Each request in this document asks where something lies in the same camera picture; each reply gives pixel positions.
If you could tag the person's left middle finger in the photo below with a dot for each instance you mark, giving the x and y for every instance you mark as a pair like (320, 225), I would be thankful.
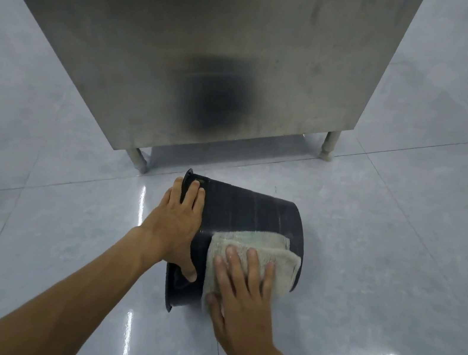
(191, 194)

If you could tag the person's left hand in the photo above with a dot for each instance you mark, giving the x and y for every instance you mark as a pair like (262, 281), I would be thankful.
(170, 229)

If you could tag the person's left thumb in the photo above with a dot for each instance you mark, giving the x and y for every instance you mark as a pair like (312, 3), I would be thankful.
(189, 270)

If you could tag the stainless steel cabinet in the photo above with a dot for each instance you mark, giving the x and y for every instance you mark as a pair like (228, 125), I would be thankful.
(161, 26)

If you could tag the steel cabinet leg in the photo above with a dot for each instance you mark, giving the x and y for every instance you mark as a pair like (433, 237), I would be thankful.
(138, 160)
(330, 144)

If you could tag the black plastic bucket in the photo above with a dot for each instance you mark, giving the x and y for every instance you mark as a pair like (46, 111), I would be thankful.
(250, 214)

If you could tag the person's left forearm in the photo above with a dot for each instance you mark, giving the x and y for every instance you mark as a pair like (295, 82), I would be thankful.
(71, 304)

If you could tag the person's right middle finger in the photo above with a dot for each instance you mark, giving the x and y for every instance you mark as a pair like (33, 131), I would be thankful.
(252, 271)

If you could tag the person's right hand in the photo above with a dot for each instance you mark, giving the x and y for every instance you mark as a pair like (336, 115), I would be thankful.
(242, 321)

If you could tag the person's right thumb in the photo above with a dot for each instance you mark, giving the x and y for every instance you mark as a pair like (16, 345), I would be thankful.
(213, 309)

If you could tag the beige cleaning cloth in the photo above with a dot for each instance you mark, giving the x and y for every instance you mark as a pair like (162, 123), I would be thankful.
(279, 255)

